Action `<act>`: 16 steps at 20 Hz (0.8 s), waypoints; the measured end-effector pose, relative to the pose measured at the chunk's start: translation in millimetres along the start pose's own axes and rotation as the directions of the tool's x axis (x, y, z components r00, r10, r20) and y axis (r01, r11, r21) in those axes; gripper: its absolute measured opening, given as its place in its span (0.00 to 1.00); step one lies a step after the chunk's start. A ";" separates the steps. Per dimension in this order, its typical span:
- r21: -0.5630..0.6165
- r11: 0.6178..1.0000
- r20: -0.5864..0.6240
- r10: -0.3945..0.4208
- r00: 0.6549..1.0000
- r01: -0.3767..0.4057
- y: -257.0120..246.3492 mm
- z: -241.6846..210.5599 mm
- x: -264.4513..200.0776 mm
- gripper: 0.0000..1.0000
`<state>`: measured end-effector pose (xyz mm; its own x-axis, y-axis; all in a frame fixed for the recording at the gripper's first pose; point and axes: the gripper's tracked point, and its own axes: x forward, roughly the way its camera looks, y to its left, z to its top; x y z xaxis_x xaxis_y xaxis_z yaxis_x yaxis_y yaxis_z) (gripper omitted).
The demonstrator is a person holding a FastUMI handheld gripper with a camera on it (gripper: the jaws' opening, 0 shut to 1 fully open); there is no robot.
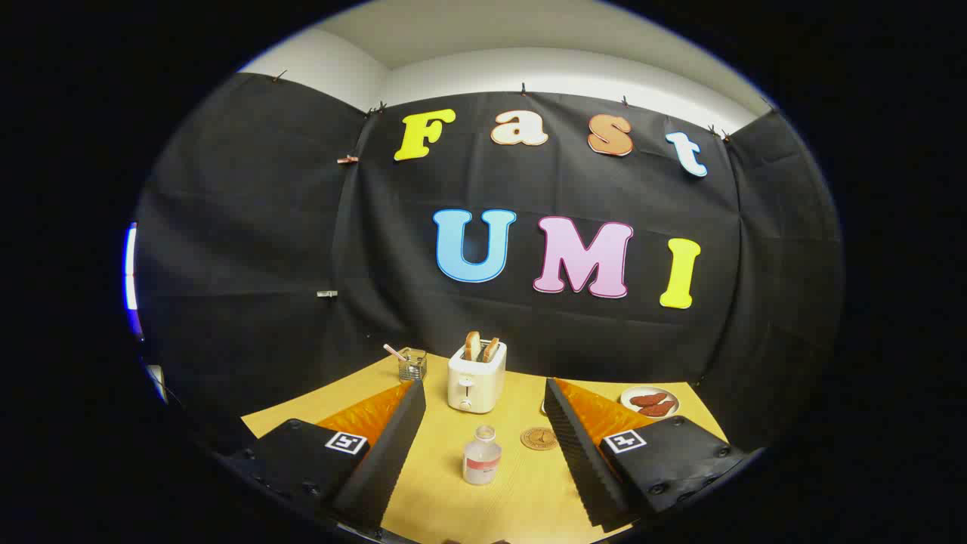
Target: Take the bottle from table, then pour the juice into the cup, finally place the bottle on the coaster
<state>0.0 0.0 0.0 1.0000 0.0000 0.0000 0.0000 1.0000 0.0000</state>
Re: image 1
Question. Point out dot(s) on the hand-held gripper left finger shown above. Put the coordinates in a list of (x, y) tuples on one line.
[(393, 446)]

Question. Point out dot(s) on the toast slice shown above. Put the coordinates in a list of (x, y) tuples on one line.
[(472, 346), (490, 350)]

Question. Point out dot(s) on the black backdrop cloth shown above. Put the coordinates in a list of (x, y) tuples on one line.
[(264, 227)]

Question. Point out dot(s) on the clear juice bottle red label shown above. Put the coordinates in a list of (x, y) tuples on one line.
[(482, 459)]

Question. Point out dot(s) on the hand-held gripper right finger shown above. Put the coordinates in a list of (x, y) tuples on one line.
[(578, 453)]

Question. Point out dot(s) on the white oval plate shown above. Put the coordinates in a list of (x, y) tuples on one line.
[(628, 399)]

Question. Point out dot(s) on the cream toaster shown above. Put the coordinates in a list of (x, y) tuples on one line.
[(476, 381)]

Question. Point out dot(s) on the red sausage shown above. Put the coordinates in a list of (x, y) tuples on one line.
[(648, 399), (657, 409)]

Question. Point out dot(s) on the pink striped straw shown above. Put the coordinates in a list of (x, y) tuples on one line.
[(393, 351)]

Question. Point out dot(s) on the wooden table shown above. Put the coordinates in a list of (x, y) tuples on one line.
[(521, 491)]

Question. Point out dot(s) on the round cork coaster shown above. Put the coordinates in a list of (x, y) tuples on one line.
[(536, 439)]

